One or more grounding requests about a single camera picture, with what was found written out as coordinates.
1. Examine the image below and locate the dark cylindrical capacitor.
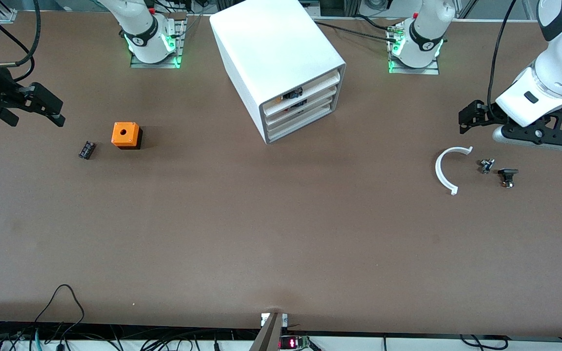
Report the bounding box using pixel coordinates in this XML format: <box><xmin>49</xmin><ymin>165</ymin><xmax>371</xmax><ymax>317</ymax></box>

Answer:
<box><xmin>78</xmin><ymin>140</ymin><xmax>98</xmax><ymax>160</ymax></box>

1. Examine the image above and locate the white curved plastic arc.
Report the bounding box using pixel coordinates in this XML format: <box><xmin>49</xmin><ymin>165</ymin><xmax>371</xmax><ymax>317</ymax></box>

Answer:
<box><xmin>435</xmin><ymin>146</ymin><xmax>474</xmax><ymax>196</ymax></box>

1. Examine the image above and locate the small dark electronic component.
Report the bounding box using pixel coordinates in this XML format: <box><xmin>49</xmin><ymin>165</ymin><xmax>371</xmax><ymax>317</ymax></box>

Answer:
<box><xmin>285</xmin><ymin>99</ymin><xmax>307</xmax><ymax>117</ymax></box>

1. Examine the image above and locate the red LED display module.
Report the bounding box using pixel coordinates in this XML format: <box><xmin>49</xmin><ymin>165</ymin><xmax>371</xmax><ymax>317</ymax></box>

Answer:
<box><xmin>279</xmin><ymin>335</ymin><xmax>310</xmax><ymax>351</ymax></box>

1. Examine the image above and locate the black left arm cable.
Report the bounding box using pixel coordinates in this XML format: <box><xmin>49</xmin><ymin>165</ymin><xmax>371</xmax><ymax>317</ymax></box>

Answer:
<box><xmin>487</xmin><ymin>0</ymin><xmax>519</xmax><ymax>112</ymax></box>

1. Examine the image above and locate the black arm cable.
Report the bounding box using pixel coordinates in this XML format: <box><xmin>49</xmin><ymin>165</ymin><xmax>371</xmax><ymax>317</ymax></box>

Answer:
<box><xmin>487</xmin><ymin>0</ymin><xmax>519</xmax><ymax>112</ymax></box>
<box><xmin>0</xmin><ymin>0</ymin><xmax>42</xmax><ymax>82</ymax></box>

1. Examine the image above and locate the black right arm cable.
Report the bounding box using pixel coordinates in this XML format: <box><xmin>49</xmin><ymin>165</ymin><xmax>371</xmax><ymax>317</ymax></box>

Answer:
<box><xmin>0</xmin><ymin>0</ymin><xmax>42</xmax><ymax>82</ymax></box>

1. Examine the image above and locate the small black switch component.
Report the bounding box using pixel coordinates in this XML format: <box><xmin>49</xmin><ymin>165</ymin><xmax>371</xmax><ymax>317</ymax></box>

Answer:
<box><xmin>498</xmin><ymin>168</ymin><xmax>520</xmax><ymax>189</ymax></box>

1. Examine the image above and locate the orange button enclosure box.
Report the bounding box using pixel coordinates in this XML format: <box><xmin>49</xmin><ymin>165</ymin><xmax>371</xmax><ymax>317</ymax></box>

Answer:
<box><xmin>111</xmin><ymin>121</ymin><xmax>143</xmax><ymax>151</ymax></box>

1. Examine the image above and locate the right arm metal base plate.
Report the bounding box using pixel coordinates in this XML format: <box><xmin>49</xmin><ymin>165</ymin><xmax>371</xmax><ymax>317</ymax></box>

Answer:
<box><xmin>129</xmin><ymin>19</ymin><xmax>187</xmax><ymax>69</ymax></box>

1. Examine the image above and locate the black power cable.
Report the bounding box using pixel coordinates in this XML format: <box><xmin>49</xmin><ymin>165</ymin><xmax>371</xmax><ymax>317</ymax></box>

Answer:
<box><xmin>313</xmin><ymin>19</ymin><xmax>401</xmax><ymax>40</ymax></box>

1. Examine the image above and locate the thin black looped cable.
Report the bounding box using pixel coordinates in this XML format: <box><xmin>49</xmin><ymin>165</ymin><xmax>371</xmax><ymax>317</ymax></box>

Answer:
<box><xmin>34</xmin><ymin>284</ymin><xmax>85</xmax><ymax>338</ymax></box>

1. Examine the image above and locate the brown camera post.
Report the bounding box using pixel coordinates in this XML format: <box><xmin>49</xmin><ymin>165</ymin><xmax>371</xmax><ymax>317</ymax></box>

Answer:
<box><xmin>248</xmin><ymin>312</ymin><xmax>284</xmax><ymax>351</ymax></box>

